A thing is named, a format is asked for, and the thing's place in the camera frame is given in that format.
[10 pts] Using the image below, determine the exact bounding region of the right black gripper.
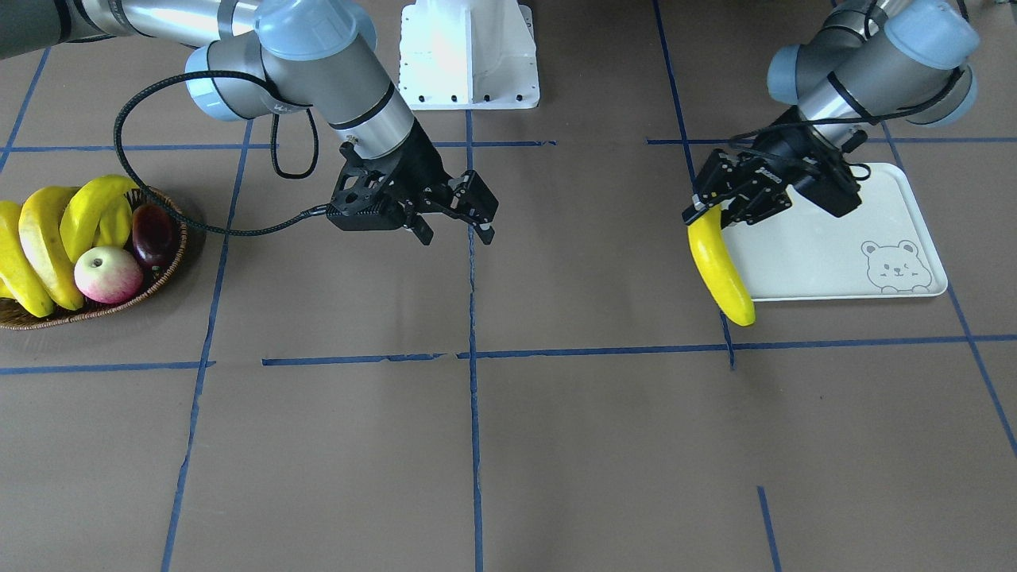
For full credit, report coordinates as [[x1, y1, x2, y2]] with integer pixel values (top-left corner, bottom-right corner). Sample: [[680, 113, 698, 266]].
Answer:
[[340, 121, 499, 245]]

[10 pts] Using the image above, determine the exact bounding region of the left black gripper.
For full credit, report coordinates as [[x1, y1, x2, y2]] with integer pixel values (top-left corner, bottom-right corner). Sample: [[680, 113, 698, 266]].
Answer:
[[682, 108, 816, 228]]

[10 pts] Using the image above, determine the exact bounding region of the yellow banana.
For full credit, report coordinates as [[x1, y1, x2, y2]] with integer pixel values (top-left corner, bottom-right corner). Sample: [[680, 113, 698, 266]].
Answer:
[[18, 186, 86, 311], [687, 207, 756, 327], [92, 195, 132, 249], [60, 174, 135, 263]]

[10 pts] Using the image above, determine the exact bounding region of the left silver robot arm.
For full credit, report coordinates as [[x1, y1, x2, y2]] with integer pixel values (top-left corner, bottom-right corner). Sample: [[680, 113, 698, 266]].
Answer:
[[683, 1, 980, 226]]

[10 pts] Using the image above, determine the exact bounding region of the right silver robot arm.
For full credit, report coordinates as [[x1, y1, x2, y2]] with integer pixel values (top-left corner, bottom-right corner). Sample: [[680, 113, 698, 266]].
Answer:
[[2, 1, 498, 244]]

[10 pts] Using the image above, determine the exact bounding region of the yellow banana behind basket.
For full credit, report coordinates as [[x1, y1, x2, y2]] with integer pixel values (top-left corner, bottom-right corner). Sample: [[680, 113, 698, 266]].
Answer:
[[92, 195, 132, 249]]

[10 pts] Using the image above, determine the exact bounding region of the yellow banana in basket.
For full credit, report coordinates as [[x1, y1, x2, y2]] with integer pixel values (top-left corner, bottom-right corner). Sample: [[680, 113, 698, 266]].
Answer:
[[60, 174, 135, 263]]

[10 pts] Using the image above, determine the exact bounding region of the yellow banana front basket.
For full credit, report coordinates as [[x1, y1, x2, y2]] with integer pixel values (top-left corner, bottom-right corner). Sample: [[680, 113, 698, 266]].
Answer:
[[1, 201, 56, 318]]

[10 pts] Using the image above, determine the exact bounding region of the woven wicker basket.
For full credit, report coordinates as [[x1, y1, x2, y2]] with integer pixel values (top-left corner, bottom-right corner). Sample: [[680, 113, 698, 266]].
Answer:
[[2, 176, 189, 330]]

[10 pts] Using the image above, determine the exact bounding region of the white bear tray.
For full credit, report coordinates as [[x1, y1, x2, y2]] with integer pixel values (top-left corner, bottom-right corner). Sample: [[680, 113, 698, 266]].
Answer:
[[722, 163, 948, 303]]

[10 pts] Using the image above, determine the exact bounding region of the dark purple mango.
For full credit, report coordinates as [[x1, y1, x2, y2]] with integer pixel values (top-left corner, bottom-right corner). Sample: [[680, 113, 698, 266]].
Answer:
[[131, 203, 180, 270]]

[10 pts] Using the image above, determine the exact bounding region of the red green apple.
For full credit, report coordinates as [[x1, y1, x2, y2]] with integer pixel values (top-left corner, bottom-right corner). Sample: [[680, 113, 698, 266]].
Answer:
[[74, 246, 143, 305]]

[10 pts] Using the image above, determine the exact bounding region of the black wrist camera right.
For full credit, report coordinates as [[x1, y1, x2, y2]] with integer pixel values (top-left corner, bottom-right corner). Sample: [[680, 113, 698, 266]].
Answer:
[[326, 168, 416, 231]]

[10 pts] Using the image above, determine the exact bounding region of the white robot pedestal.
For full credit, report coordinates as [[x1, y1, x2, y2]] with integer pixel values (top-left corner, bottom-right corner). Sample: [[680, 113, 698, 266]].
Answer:
[[397, 1, 541, 110]]

